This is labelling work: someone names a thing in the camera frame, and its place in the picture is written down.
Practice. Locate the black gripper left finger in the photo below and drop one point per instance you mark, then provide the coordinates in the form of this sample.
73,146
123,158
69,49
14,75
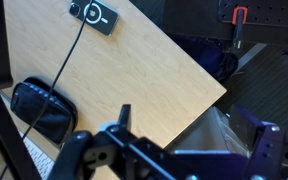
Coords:
123,124

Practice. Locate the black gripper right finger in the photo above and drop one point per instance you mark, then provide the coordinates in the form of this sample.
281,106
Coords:
249,130

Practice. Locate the dark blue bag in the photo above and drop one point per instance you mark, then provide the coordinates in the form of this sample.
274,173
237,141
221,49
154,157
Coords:
210,55

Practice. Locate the white keyboard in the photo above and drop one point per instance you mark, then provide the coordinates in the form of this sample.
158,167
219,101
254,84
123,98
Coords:
37,146

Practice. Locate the orange black clamp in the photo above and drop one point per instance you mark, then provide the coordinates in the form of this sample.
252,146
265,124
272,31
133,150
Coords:
238,20

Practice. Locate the black perforated board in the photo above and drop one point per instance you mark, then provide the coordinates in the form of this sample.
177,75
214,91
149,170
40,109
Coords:
255,12

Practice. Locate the black smartphone with ring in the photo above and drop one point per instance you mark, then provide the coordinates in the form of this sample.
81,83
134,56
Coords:
96,14

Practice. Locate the black camera stand pole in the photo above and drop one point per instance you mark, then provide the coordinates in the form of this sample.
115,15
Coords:
12,147

